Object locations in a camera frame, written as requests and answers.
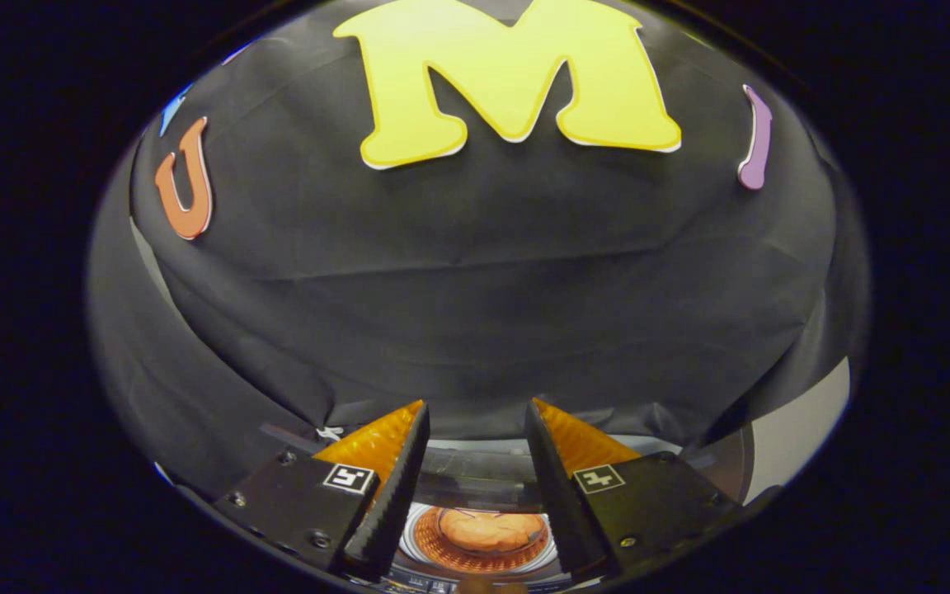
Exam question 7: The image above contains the black backdrop cloth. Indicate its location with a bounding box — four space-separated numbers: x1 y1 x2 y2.
86 0 872 496

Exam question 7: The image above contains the orange polo shirt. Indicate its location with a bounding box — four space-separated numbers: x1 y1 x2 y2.
440 509 547 553

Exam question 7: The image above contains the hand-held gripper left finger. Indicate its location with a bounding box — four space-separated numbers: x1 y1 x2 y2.
211 399 433 582

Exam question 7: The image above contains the beige cabinet with dark top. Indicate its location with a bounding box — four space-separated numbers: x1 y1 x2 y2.
689 357 852 506

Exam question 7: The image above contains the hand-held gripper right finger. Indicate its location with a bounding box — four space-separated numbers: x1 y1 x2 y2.
523 397 744 580

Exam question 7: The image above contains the grey washing machine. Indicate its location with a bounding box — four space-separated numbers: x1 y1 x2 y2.
261 421 748 594

